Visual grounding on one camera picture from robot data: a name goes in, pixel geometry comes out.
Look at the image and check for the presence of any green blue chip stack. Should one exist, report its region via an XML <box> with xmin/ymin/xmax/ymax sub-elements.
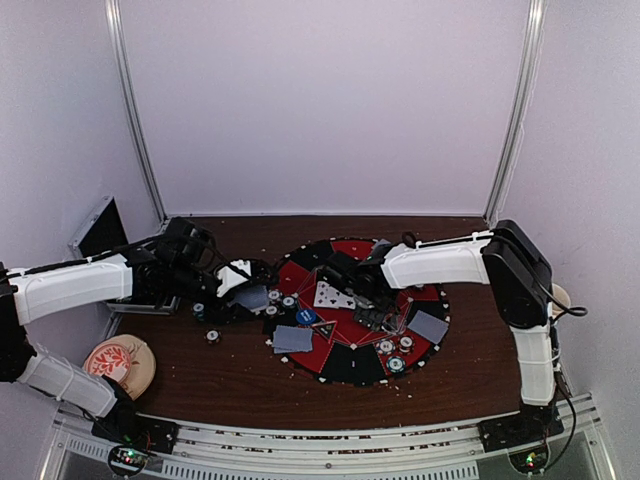
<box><xmin>192</xmin><ymin>303</ymin><xmax>207</xmax><ymax>322</ymax></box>

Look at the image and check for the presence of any brown red chip stack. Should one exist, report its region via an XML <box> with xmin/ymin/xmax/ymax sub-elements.
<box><xmin>205</xmin><ymin>329</ymin><xmax>222</xmax><ymax>345</ymax></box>

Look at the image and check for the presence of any blue orange poker chip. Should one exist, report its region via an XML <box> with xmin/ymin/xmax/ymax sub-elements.
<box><xmin>375</xmin><ymin>339</ymin><xmax>395</xmax><ymax>355</ymax></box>

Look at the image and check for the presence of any brown white poker chip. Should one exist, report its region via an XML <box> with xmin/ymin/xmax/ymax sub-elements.
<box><xmin>398</xmin><ymin>335</ymin><xmax>415</xmax><ymax>355</ymax></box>

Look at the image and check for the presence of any face-up black clubs card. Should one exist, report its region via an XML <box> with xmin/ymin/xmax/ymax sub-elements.
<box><xmin>313</xmin><ymin>281</ymin><xmax>356</xmax><ymax>310</ymax></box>

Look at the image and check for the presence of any green blue poker chip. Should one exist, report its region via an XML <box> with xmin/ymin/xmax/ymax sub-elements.
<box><xmin>386</xmin><ymin>356</ymin><xmax>406</xmax><ymax>374</ymax></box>

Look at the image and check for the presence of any grey cards seat nine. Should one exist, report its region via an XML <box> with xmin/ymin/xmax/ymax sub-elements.
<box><xmin>407</xmin><ymin>310</ymin><xmax>449</xmax><ymax>344</ymax></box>

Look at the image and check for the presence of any grey cards seat two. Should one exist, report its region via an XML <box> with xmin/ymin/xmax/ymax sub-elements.
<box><xmin>272</xmin><ymin>325</ymin><xmax>313</xmax><ymax>354</ymax></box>

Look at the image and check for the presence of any grey cards seat six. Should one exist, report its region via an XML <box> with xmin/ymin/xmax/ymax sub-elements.
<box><xmin>371</xmin><ymin>239</ymin><xmax>392</xmax><ymax>253</ymax></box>

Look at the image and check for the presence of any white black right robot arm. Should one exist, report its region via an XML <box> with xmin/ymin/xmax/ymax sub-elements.
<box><xmin>324</xmin><ymin>220</ymin><xmax>588</xmax><ymax>442</ymax></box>

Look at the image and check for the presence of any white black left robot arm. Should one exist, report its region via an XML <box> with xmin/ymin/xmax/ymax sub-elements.
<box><xmin>1</xmin><ymin>217</ymin><xmax>279</xmax><ymax>444</ymax></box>

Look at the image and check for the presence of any clear dealer button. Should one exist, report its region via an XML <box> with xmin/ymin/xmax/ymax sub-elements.
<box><xmin>381</xmin><ymin>314</ymin><xmax>406</xmax><ymax>335</ymax></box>

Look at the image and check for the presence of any red black triangle marker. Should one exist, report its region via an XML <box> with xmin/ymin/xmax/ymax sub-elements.
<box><xmin>312</xmin><ymin>322</ymin><xmax>337</xmax><ymax>342</ymax></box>

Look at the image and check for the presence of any round red black poker mat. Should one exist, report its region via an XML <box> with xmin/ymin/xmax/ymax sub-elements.
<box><xmin>263</xmin><ymin>237</ymin><xmax>450</xmax><ymax>386</ymax></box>

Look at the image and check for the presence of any blue small blind button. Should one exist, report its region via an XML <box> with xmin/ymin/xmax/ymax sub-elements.
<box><xmin>296</xmin><ymin>309</ymin><xmax>317</xmax><ymax>326</ymax></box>

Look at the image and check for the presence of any beige red patterned bowl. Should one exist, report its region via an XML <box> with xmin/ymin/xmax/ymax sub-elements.
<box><xmin>83</xmin><ymin>334</ymin><xmax>156</xmax><ymax>400</ymax></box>

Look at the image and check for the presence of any aluminium poker case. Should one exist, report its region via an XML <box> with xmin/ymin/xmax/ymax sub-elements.
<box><xmin>68</xmin><ymin>195</ymin><xmax>180</xmax><ymax>315</ymax></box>

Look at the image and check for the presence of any beige ceramic mug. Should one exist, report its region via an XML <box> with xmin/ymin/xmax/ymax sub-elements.
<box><xmin>550</xmin><ymin>283</ymin><xmax>571</xmax><ymax>318</ymax></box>

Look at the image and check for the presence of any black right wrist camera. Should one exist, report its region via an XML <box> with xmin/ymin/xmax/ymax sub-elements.
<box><xmin>323</xmin><ymin>251</ymin><xmax>359</xmax><ymax>281</ymax></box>

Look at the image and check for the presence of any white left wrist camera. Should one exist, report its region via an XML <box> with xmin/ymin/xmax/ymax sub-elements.
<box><xmin>215</xmin><ymin>260</ymin><xmax>252</xmax><ymax>297</ymax></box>

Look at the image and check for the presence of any aluminium front rail base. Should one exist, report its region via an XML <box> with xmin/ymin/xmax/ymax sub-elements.
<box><xmin>39</xmin><ymin>392</ymin><xmax>619</xmax><ymax>480</ymax></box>

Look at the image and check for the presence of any left aluminium frame post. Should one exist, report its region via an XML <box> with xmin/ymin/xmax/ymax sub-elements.
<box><xmin>104</xmin><ymin>0</ymin><xmax>167</xmax><ymax>223</ymax></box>

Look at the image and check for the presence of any aluminium frame post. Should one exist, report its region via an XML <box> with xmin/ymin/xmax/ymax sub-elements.
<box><xmin>104</xmin><ymin>0</ymin><xmax>167</xmax><ymax>223</ymax></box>
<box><xmin>483</xmin><ymin>0</ymin><xmax>548</xmax><ymax>227</ymax></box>

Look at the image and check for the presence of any right aluminium frame post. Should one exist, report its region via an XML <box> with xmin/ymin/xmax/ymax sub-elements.
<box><xmin>483</xmin><ymin>0</ymin><xmax>548</xmax><ymax>227</ymax></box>

